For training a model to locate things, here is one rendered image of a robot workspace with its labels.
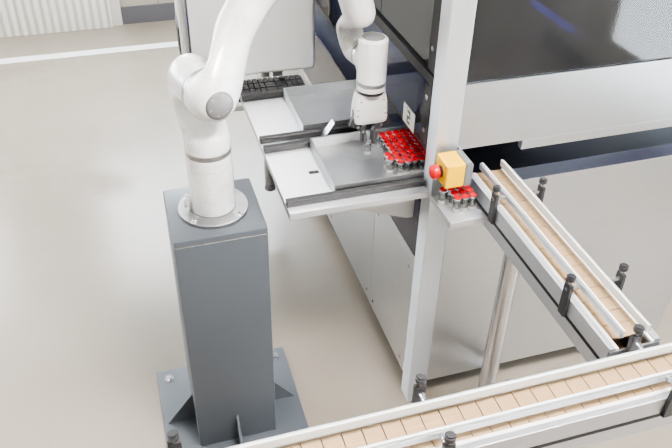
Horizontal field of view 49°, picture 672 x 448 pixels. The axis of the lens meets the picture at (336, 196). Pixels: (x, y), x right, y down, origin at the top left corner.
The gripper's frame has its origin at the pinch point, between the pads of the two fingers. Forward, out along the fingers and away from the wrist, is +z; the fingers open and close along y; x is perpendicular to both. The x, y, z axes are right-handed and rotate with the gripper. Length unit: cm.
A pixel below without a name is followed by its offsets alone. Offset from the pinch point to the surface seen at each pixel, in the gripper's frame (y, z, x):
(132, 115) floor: 66, 94, -205
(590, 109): -56, -14, 25
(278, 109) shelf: 19.5, 6.1, -33.7
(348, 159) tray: 6.5, 5.9, 1.9
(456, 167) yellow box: -12.1, -8.4, 34.0
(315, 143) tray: 14.2, 4.5, -7.2
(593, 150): -70, 8, 13
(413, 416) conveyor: 24, 1, 97
